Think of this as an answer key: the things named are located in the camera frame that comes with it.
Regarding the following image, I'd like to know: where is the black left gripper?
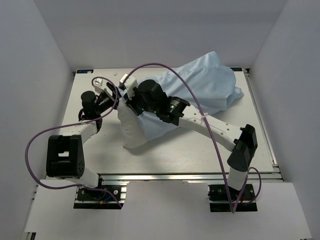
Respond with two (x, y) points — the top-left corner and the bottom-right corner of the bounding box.
(95, 82), (128, 115)

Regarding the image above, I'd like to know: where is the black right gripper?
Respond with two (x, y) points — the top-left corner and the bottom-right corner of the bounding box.
(124, 86), (159, 116)

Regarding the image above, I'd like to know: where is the white pillow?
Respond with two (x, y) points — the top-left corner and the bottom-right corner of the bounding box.
(117, 97), (151, 149)

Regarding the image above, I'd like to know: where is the light blue pillowcase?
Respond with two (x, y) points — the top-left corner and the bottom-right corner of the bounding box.
(137, 51), (244, 142)

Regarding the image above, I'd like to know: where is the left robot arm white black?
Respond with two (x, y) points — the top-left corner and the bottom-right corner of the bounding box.
(46, 89), (121, 200)

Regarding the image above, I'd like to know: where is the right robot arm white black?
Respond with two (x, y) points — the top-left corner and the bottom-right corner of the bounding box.
(120, 77), (258, 200)

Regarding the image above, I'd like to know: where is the blue sticker right corner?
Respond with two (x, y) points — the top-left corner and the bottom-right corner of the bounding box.
(231, 67), (243, 72)

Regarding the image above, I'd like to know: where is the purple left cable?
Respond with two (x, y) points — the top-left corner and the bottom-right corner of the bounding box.
(24, 76), (125, 210)

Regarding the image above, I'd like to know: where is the purple cable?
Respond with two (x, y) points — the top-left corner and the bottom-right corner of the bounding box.
(124, 63), (263, 215)
(24, 76), (125, 210)

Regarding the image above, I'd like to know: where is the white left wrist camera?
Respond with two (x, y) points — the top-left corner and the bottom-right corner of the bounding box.
(92, 78), (105, 94)

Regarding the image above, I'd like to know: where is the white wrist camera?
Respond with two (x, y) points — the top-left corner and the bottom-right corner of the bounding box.
(119, 74), (138, 100)
(92, 78), (105, 94)

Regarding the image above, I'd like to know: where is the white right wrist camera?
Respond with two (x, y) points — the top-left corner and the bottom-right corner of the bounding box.
(119, 74), (138, 100)

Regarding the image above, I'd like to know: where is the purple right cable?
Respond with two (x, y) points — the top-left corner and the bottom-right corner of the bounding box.
(124, 63), (263, 215)

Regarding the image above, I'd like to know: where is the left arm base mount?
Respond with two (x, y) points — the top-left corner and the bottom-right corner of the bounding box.
(73, 181), (128, 210)

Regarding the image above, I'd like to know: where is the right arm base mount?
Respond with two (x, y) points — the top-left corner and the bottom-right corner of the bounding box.
(206, 182), (258, 213)

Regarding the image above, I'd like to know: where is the aluminium table front rail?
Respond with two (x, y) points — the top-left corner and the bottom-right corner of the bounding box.
(101, 172), (283, 181)

